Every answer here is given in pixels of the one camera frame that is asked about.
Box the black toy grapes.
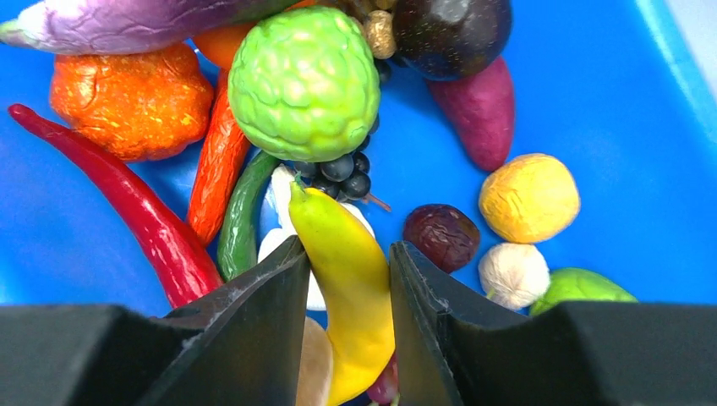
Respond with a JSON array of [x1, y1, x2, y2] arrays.
[[291, 115, 391, 211]]

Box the orange toy pumpkin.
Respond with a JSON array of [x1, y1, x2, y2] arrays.
[[191, 0, 320, 71]]

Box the orange toy walnut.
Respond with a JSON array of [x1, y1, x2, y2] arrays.
[[478, 153, 581, 244]]

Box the yellow toy banana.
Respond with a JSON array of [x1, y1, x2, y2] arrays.
[[288, 181, 396, 405]]

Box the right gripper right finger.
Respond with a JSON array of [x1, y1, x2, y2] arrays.
[[390, 242, 716, 405]]

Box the orange red toy carrot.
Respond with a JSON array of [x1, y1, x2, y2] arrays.
[[186, 69, 250, 246]]

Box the green toy chayote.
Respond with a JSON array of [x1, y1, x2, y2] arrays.
[[528, 267, 638, 316]]

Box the green toy cucumber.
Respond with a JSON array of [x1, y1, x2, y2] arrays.
[[217, 151, 279, 282]]

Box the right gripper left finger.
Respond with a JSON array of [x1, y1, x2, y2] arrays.
[[1, 236, 309, 405]]

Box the brown longan cluster toy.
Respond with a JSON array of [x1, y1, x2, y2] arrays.
[[335, 0, 397, 60]]

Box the blue plastic bin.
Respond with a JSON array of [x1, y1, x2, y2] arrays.
[[1, 1, 716, 318]]

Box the dark plum toy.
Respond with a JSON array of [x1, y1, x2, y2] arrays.
[[392, 0, 513, 81]]

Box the magenta toy sweet potato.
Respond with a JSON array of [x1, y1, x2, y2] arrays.
[[425, 57, 516, 173]]

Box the dark dried date toy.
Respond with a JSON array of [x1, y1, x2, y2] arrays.
[[402, 204, 481, 274]]

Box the white toy garlic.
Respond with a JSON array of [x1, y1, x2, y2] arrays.
[[478, 243, 550, 310]]

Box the red toy chili pepper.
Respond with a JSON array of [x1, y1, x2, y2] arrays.
[[8, 103, 223, 308]]

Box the orange toy tangerine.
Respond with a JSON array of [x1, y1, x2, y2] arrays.
[[49, 43, 214, 162]]

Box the green custard apple toy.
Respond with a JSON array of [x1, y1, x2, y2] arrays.
[[228, 5, 380, 162]]

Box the red toy grapes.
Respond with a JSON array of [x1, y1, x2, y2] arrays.
[[366, 354, 400, 406]]

